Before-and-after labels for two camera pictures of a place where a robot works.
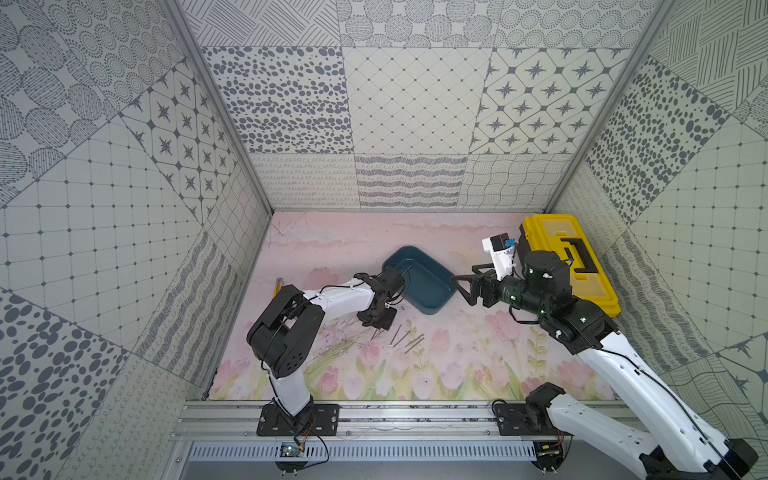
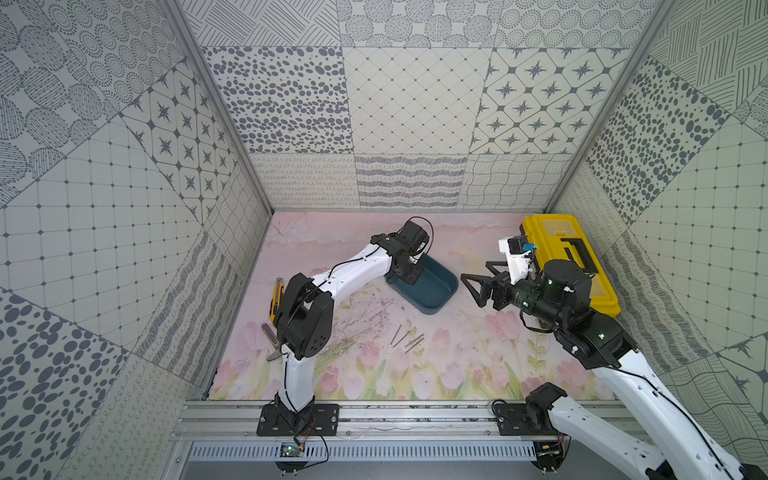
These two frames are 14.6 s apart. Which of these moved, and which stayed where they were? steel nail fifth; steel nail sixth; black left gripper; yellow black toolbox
Moved: black left gripper
Stayed: steel nail sixth; steel nail fifth; yellow black toolbox
